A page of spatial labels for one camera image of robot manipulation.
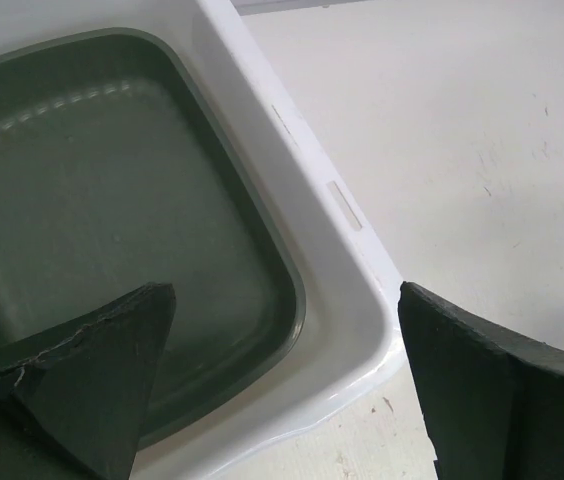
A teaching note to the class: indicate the white plastic tub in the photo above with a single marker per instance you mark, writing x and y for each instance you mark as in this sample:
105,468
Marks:
351,342

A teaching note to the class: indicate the grey-green plastic tray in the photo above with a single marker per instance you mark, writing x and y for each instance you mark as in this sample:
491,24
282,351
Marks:
114,174

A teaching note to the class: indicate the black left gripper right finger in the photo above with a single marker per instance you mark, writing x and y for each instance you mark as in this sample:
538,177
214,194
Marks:
492,399

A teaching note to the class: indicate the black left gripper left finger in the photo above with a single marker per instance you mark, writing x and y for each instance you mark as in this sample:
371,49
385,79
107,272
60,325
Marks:
74,397

